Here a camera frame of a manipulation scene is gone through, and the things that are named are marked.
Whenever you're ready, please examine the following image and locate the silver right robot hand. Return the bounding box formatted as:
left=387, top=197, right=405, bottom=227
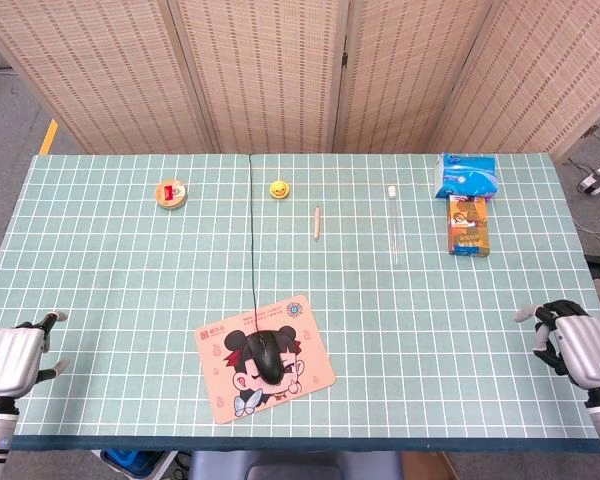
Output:
left=513, top=298, right=600, bottom=391

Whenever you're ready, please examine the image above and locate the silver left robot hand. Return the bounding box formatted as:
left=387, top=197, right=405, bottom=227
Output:
left=0, top=309, right=71, bottom=399

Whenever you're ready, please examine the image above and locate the black computer mouse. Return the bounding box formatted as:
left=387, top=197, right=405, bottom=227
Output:
left=244, top=329, right=285, bottom=386

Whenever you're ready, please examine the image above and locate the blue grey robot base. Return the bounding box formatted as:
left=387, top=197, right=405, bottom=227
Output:
left=187, top=451, right=404, bottom=480

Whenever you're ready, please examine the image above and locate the cartoon girl mouse pad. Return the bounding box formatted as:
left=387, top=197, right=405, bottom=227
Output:
left=194, top=293, right=336, bottom=425

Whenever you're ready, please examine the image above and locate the green checked tablecloth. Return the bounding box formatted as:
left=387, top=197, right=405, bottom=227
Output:
left=0, top=152, right=600, bottom=454

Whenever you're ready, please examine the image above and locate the blue plastic bin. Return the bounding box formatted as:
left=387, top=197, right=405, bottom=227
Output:
left=99, top=449, right=156, bottom=476

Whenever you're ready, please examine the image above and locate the white power strip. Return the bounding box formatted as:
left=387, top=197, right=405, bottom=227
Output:
left=578, top=160, right=600, bottom=195

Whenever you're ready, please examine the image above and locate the orange and blue box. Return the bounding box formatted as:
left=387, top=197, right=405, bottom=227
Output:
left=447, top=195, right=492, bottom=258

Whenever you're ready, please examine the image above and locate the blue tissue pack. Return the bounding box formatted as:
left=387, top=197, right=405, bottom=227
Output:
left=433, top=152, right=498, bottom=201

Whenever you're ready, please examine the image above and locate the yellow floor tape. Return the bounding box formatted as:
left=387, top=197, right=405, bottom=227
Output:
left=38, top=118, right=60, bottom=156

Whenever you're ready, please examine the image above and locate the yellow tape roll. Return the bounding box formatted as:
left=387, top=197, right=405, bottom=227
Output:
left=154, top=178, right=189, bottom=212

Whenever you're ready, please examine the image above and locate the glass test tube white cap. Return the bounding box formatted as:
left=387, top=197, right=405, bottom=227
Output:
left=387, top=185, right=402, bottom=264

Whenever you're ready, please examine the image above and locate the bamboo folding screen panel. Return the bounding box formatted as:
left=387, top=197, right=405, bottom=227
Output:
left=332, top=0, right=504, bottom=154
left=167, top=0, right=354, bottom=154
left=0, top=0, right=219, bottom=155
left=429, top=0, right=600, bottom=161

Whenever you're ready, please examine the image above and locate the thin black cable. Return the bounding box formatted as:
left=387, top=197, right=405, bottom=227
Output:
left=247, top=153, right=262, bottom=334

